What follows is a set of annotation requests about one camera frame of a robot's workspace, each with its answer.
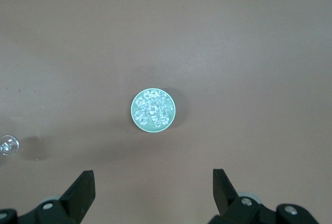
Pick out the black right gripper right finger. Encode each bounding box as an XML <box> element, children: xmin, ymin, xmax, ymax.
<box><xmin>211</xmin><ymin>169</ymin><xmax>277</xmax><ymax>224</ymax></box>

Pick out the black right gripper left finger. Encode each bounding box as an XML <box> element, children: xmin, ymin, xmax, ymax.
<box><xmin>20</xmin><ymin>171</ymin><xmax>95</xmax><ymax>224</ymax></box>

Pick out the clear stemmed wine glass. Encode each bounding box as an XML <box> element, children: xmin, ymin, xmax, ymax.
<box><xmin>0</xmin><ymin>135</ymin><xmax>20</xmax><ymax>157</ymax></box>

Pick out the clear ice cube pile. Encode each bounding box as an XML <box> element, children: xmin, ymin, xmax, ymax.
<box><xmin>134</xmin><ymin>91</ymin><xmax>174</xmax><ymax>128</ymax></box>

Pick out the green round bowl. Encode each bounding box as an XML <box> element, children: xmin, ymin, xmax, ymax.
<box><xmin>130</xmin><ymin>88</ymin><xmax>177</xmax><ymax>133</ymax></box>

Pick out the brown table cover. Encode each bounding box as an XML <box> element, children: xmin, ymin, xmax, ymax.
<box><xmin>0</xmin><ymin>0</ymin><xmax>332</xmax><ymax>224</ymax></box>

